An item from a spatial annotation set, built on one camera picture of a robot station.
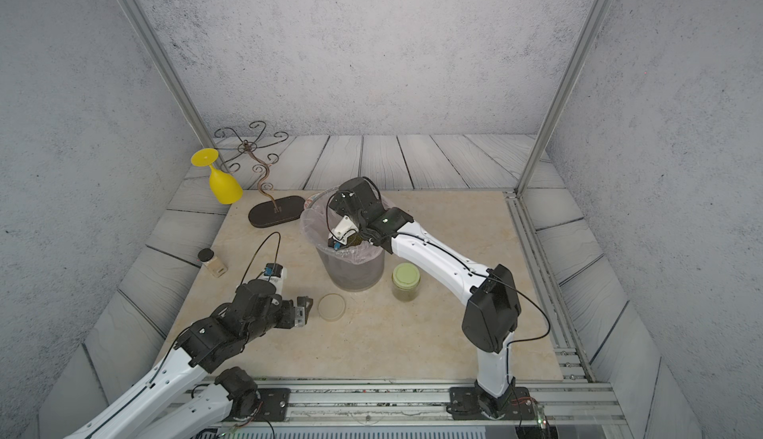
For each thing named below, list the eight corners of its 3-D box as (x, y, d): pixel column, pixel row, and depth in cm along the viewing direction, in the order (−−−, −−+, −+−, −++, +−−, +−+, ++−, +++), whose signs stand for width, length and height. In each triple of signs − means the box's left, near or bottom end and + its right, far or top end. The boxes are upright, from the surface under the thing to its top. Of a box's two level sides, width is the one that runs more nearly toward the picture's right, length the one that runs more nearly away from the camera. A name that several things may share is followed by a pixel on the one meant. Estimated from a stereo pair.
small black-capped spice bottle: (208, 270, 100) (194, 254, 93) (218, 261, 102) (205, 245, 95) (219, 278, 98) (205, 262, 91) (229, 269, 100) (216, 253, 93)
